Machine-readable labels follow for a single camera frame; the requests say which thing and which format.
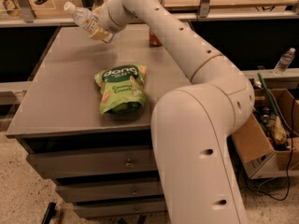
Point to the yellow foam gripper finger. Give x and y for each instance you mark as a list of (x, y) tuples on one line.
[(101, 34)]

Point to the clear plastic water bottle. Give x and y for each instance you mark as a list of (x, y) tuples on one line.
[(83, 17)]

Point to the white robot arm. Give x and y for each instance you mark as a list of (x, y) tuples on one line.
[(190, 125)]

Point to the small clear bottle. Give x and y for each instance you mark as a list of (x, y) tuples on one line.
[(284, 62)]

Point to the red soda can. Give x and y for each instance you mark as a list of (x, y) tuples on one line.
[(153, 40)]

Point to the green snack bag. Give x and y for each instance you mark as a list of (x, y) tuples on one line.
[(121, 88)]

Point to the grey drawer cabinet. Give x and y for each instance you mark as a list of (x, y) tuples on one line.
[(60, 111)]

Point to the colourful item behind panel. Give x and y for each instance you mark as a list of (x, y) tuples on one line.
[(11, 8)]

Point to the top grey drawer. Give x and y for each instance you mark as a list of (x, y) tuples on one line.
[(95, 161)]

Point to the grey drawer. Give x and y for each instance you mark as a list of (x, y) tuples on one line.
[(110, 190), (95, 161), (120, 208)]

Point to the middle grey drawer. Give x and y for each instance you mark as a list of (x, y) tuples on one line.
[(110, 190)]

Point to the bottom grey drawer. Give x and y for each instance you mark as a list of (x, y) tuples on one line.
[(120, 208)]

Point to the black object on floor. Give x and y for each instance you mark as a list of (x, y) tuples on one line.
[(49, 214)]

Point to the cardboard box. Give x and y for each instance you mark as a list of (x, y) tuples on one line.
[(256, 151)]

